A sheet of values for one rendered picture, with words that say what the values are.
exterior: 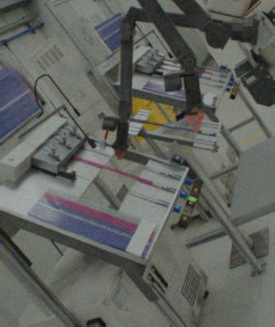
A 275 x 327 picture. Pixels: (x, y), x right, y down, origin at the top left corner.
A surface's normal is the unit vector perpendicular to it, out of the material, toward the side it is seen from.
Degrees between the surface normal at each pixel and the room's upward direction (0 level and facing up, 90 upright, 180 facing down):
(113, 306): 90
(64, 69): 90
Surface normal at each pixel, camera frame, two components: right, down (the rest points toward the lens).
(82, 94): -0.33, 0.47
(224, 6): -0.15, 0.36
